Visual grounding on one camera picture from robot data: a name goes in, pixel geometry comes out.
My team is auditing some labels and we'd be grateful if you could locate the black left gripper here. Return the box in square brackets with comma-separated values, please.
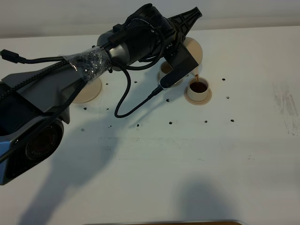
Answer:
[150, 7, 202, 70]

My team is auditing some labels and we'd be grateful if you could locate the beige ceramic teapot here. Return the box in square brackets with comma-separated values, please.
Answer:
[183, 37, 203, 76]

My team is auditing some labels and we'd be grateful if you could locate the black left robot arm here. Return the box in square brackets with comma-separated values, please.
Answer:
[0, 4, 202, 185]

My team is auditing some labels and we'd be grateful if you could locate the beige teapot saucer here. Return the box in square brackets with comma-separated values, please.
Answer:
[72, 78, 102, 104]

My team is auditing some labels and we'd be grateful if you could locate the beige teacup far left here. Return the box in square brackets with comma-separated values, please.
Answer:
[157, 61, 173, 83]

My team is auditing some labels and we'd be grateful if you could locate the beige teacup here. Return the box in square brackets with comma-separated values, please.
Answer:
[187, 77, 209, 102]
[157, 61, 173, 83]

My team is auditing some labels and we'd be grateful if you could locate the beige saucer far left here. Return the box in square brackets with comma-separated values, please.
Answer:
[157, 70, 184, 89]

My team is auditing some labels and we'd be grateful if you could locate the beige teacup near right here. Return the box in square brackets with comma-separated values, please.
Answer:
[187, 77, 209, 102]

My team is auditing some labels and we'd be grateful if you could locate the beige saucer near right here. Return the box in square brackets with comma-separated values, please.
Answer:
[184, 86, 212, 105]

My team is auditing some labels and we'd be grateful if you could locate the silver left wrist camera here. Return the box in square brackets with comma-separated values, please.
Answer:
[158, 64, 198, 90]

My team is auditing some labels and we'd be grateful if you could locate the black left camera cable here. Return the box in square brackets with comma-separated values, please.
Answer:
[0, 7, 165, 119]

